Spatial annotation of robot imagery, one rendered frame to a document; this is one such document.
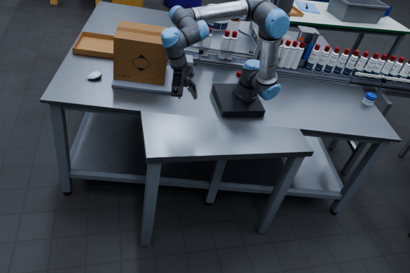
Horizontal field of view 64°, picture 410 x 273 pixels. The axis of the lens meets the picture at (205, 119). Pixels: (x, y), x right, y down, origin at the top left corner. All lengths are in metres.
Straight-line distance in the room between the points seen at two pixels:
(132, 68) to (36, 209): 1.13
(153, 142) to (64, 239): 0.96
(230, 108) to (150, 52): 0.55
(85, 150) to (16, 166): 0.53
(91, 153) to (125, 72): 0.72
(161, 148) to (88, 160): 0.89
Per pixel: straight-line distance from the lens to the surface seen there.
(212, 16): 1.49
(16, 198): 2.54
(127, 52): 1.91
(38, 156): 2.78
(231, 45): 2.31
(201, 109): 1.89
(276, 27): 1.52
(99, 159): 2.39
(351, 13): 4.20
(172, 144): 1.63
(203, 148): 1.64
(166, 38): 1.29
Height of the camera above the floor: 1.94
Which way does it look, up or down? 38 degrees down
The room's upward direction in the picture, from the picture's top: 13 degrees clockwise
